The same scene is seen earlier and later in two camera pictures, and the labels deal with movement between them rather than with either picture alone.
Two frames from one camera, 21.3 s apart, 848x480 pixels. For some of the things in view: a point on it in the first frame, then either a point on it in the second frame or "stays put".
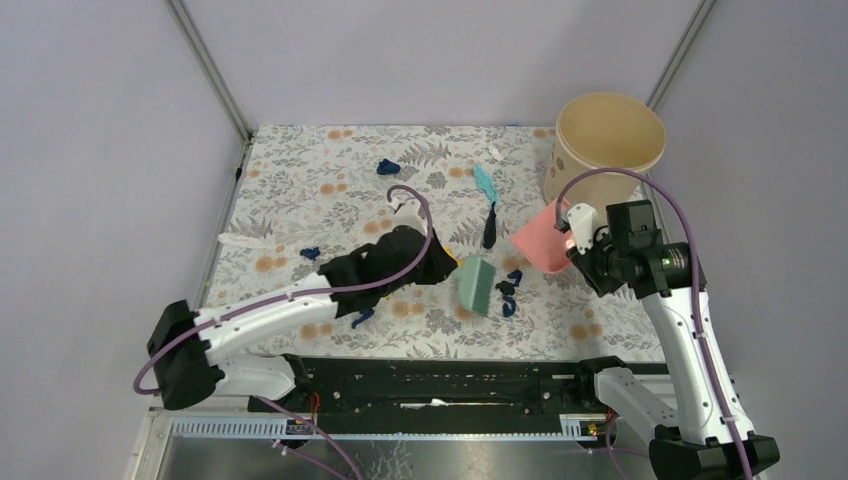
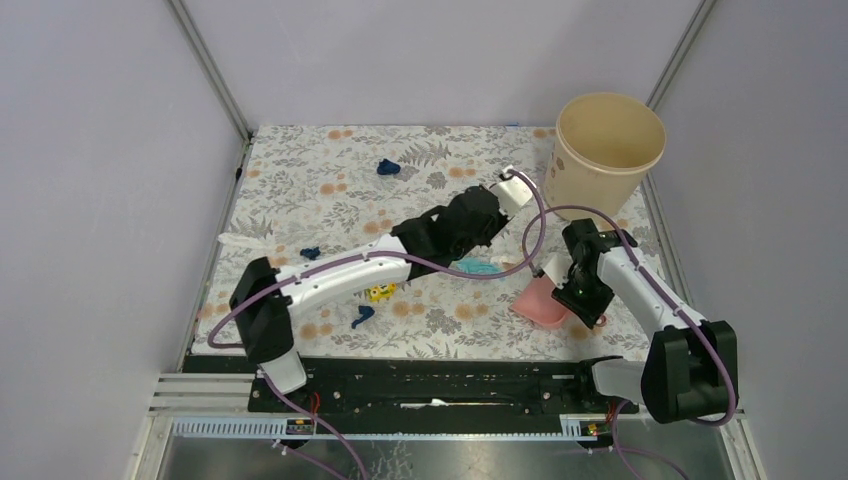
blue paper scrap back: (386, 167) stays put
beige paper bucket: (602, 130) stays put
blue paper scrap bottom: (365, 314) stays put
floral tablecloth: (306, 195) stays put
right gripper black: (583, 264) to (586, 312)
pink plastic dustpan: (543, 244) to (535, 303)
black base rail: (433, 387) stays put
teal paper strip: (485, 182) to (478, 265)
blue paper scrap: (310, 253) stays put
